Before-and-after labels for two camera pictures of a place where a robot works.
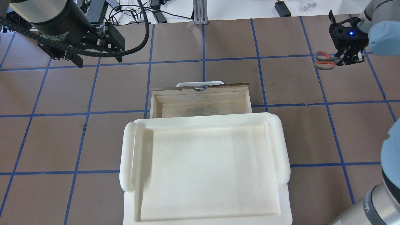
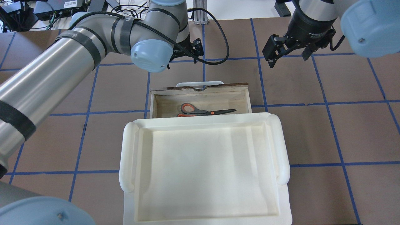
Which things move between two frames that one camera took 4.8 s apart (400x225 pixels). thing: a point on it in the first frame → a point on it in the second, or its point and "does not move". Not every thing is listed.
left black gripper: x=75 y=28 → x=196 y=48
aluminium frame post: x=200 y=12 does not move
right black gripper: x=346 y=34 → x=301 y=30
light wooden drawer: x=199 y=98 does not move
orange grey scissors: x=323 y=61 → x=188 y=109
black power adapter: x=282 y=9 does not move
